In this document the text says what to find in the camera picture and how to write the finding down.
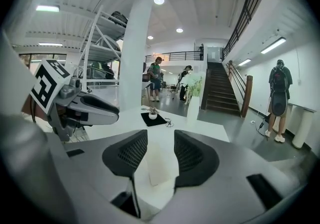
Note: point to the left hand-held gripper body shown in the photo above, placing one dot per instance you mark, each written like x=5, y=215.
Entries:
x=47, y=80

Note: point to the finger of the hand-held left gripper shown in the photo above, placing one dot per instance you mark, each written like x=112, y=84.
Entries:
x=100, y=110

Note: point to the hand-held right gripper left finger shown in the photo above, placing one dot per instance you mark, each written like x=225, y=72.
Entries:
x=130, y=153

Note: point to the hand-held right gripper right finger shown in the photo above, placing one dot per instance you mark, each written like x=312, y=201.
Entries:
x=192, y=158

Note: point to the rectangular ceiling lamp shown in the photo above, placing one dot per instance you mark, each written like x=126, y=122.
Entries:
x=47, y=8
x=50, y=44

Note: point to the black square mat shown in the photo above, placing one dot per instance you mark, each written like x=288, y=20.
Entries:
x=153, y=121

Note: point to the small plant in white pot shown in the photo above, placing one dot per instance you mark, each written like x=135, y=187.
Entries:
x=152, y=113

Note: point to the white vase with pale flowers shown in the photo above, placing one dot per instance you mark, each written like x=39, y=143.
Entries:
x=193, y=108

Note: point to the white metal shelving rack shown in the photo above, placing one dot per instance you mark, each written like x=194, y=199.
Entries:
x=105, y=43

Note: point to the dark wooden staircase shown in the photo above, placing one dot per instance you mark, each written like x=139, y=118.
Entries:
x=220, y=90

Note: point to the black balcony railing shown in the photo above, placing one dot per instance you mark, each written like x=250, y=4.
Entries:
x=175, y=56

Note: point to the black bag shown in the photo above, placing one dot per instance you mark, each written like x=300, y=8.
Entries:
x=118, y=17

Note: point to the long tube ceiling light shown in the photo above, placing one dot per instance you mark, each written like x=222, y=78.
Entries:
x=244, y=62
x=273, y=45

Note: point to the white cylindrical bin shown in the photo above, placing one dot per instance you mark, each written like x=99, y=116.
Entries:
x=303, y=128

